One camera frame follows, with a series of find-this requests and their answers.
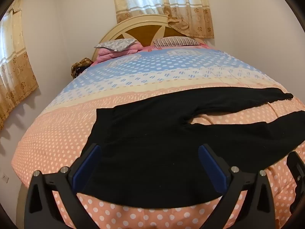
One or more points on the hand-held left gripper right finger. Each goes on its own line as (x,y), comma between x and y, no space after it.
(209,167)

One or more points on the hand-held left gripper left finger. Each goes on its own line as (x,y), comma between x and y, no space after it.
(87,169)

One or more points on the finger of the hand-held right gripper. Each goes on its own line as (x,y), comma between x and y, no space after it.
(299,171)

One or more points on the black pants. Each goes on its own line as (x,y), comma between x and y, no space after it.
(154,136)

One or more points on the pink polka dot blanket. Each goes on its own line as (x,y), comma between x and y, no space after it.
(71,128)

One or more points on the brown patterned bag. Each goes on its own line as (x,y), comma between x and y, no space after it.
(79,65)

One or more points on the beige floral curtain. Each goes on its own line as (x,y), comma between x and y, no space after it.
(154,4)
(16,76)

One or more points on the pink folded blanket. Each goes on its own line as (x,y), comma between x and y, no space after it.
(107,53)

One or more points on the grey patterned pillow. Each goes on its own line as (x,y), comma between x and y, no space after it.
(116,44)

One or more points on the striped pillow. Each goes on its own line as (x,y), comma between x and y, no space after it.
(176,41)

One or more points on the cream wooden bed headboard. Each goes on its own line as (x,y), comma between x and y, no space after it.
(143,32)

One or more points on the white wall socket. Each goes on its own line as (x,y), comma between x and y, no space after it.
(5,178)

